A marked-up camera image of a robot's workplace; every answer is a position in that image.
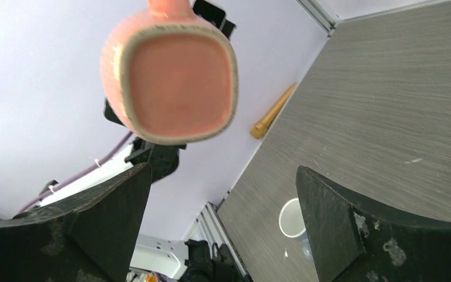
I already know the wooden rolling pin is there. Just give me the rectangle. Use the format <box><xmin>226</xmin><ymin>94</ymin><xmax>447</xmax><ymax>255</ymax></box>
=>
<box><xmin>250</xmin><ymin>82</ymin><xmax>297</xmax><ymax>140</ymax></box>

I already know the small blue-handled cup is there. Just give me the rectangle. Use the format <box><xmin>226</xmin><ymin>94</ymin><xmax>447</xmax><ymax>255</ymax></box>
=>
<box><xmin>278</xmin><ymin>198</ymin><xmax>312</xmax><ymax>260</ymax></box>

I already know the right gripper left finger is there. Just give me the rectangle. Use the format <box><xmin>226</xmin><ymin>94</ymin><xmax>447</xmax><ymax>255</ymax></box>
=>
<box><xmin>0</xmin><ymin>164</ymin><xmax>152</xmax><ymax>281</ymax></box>

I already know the pink patterned mug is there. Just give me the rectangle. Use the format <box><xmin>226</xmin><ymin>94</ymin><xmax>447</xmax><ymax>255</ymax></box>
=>
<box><xmin>100</xmin><ymin>1</ymin><xmax>238</xmax><ymax>145</ymax></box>

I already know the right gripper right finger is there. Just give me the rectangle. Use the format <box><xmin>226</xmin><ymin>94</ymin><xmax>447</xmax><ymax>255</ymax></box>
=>
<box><xmin>295</xmin><ymin>166</ymin><xmax>451</xmax><ymax>281</ymax></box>

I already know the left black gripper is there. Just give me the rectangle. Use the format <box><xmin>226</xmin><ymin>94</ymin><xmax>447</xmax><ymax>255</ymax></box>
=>
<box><xmin>192</xmin><ymin>0</ymin><xmax>236</xmax><ymax>39</ymax></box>

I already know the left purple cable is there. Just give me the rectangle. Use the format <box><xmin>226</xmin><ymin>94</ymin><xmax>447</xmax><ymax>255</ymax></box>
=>
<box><xmin>0</xmin><ymin>130</ymin><xmax>135</xmax><ymax>223</ymax></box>

